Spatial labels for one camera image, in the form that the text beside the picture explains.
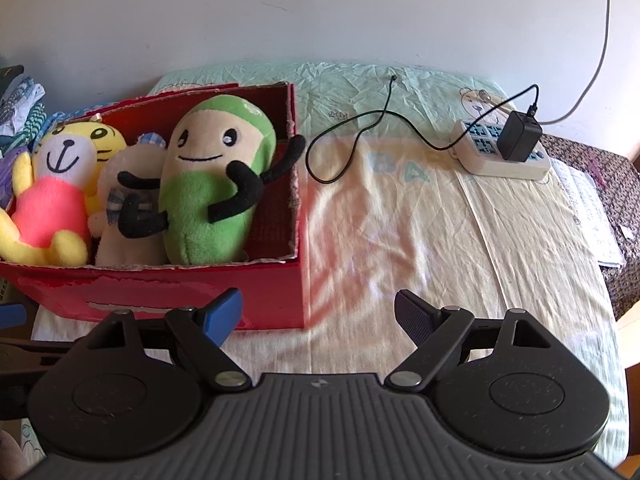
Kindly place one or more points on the white paper sheets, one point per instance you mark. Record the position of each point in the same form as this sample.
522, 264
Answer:
585, 210

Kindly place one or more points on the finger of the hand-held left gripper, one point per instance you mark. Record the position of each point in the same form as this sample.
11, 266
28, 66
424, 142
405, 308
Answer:
11, 317

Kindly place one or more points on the green plush toy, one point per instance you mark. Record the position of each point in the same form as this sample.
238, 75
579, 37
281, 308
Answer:
210, 230

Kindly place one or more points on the cream plush with plaid bow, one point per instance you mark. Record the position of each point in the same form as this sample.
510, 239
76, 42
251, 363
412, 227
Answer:
127, 160

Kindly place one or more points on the red cardboard box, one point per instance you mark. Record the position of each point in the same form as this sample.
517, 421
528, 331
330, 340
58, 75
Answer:
150, 292

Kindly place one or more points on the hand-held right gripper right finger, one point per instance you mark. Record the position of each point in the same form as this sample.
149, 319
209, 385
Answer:
415, 317

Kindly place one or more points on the brown speckled cloth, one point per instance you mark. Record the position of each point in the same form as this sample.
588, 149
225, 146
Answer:
616, 175

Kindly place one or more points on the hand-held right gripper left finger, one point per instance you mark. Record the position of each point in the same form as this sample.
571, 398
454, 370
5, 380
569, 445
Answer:
222, 317

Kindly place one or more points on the black power adapter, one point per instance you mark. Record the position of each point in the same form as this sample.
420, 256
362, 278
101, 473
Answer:
520, 137

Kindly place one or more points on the pile of folded clothes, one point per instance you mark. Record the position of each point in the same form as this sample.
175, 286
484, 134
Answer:
20, 105

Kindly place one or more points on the purple tissue pack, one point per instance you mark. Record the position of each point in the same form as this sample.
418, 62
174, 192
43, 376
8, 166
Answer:
9, 180

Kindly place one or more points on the white power strip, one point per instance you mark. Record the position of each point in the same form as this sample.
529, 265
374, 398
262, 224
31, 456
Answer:
480, 161

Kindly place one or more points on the yellow tiger plush toy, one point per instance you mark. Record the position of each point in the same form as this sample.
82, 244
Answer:
50, 210

